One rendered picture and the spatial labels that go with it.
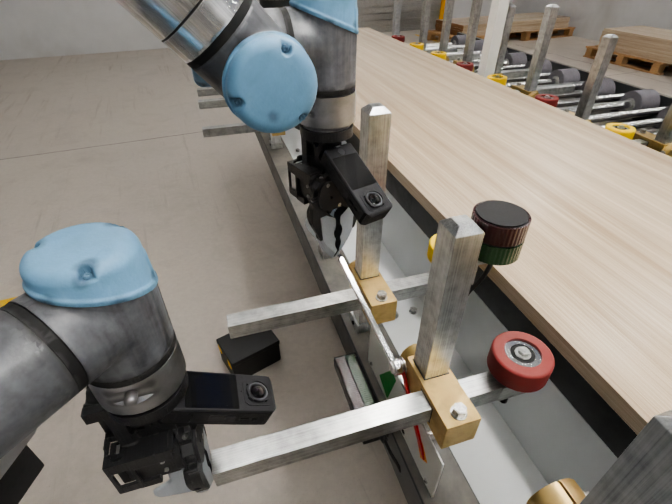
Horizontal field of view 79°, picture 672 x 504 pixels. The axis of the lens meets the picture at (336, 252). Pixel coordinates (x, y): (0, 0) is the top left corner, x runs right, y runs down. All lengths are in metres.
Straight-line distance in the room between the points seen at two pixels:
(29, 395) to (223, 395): 0.19
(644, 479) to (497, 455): 0.53
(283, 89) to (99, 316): 0.21
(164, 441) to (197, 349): 1.39
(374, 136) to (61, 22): 7.49
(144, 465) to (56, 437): 1.34
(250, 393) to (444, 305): 0.24
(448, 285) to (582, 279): 0.36
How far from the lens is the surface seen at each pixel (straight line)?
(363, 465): 1.49
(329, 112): 0.52
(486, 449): 0.85
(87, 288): 0.30
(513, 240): 0.46
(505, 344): 0.62
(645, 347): 0.71
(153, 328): 0.34
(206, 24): 0.35
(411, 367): 0.60
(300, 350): 1.74
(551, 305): 0.71
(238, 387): 0.45
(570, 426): 0.75
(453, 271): 0.46
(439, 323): 0.51
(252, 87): 0.34
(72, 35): 7.98
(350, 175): 0.53
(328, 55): 0.50
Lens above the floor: 1.34
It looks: 37 degrees down
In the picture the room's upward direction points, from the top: straight up
